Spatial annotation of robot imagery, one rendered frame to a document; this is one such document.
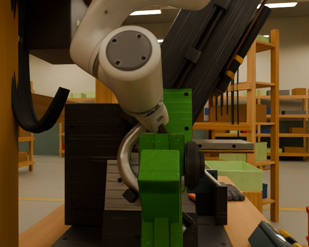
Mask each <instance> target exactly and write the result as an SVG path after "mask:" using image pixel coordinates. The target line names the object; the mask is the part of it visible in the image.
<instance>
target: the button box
mask: <svg viewBox="0 0 309 247"><path fill-rule="evenodd" d="M274 230H276V229H274ZM274 230H272V227H271V226H269V225H268V224H267V223H266V222H265V221H261V222H260V223H259V224H258V226H257V227H256V229H255V230H254V231H253V233H252V234H251V236H250V237H249V238H248V241H249V243H250V245H251V246H252V247H288V246H287V245H286V244H285V243H284V242H286V243H288V244H289V245H290V246H291V247H294V246H293V244H292V243H291V242H290V241H289V240H288V239H286V237H285V236H284V235H283V234H282V233H281V232H280V231H277V230H276V231H277V232H278V233H279V234H278V235H280V236H281V237H283V238H284V239H285V241H284V240H282V239H281V238H280V237H279V236H278V235H277V233H276V232H275V231H274Z"/></svg>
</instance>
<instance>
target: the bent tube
mask: <svg viewBox="0 0 309 247"><path fill-rule="evenodd" d="M144 132H147V129H146V128H145V127H144V126H143V125H142V124H141V123H140V122H139V123H138V124H137V125H136V126H135V127H134V128H133V129H131V130H130V131H129V132H128V133H127V134H126V136H125V137H124V138H123V140H122V142H121V144H120V146H119V149H118V153H117V167H118V171H119V174H120V176H121V178H122V180H123V182H124V183H125V184H126V185H127V186H128V187H129V188H130V189H131V190H132V191H133V192H134V193H135V194H136V195H137V196H138V197H139V198H140V194H139V188H138V182H137V177H136V175H135V174H134V173H133V171H132V169H131V166H130V153H131V150H132V148H133V146H134V145H135V143H136V142H137V141H138V140H139V134H141V133H144ZM188 226H189V224H188V223H187V222H186V221H185V220H184V219H182V233H183V232H184V231H185V230H186V229H187V228H188Z"/></svg>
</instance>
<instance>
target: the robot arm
mask: <svg viewBox="0 0 309 247"><path fill-rule="evenodd" d="M210 1H211V0H92V2H91V3H90V5H89V7H88V8H87V10H86V12H85V14H84V15H83V17H82V19H81V21H80V23H79V25H78V27H77V29H76V31H75V33H74V36H73V38H72V41H71V45H70V56H71V59H72V60H73V62H74V63H75V64H76V65H77V66H79V67H80V68H81V69H83V70H84V71H85V72H87V73H88V74H90V75H91V76H93V77H94V78H96V79H97V80H99V81H100V82H102V83H103V84H104V85H105V86H107V87H108V88H109V89H110V90H111V91H112V92H113V94H114V95H115V97H116V99H117V101H118V103H119V105H120V107H121V108H122V110H123V111H124V112H126V113H127V114H129V115H131V116H134V117H135V119H136V122H137V123H139V122H140V123H141V124H142V125H143V126H144V127H145V128H146V129H147V132H167V131H166V129H165V127H164V126H163V124H164V125H166V124H167V123H168V122H169V117H168V112H167V109H166V107H165V105H164V103H163V81H162V64H161V49H160V44H159V42H158V40H157V38H156V37H155V36H154V35H153V34H152V33H151V32H150V31H148V30H147V29H145V28H142V27H139V26H134V25H128V26H123V27H120V26H121V24H122V23H123V21H124V20H125V19H126V18H127V17H128V16H129V15H131V14H132V13H134V12H135V11H137V10H139V9H142V8H144V7H148V6H155V5H160V6H169V7H175V8H180V9H185V10H191V11H197V10H201V9H203V8H204V7H206V6H207V5H208V3H209V2H210ZM162 123H163V124H162Z"/></svg>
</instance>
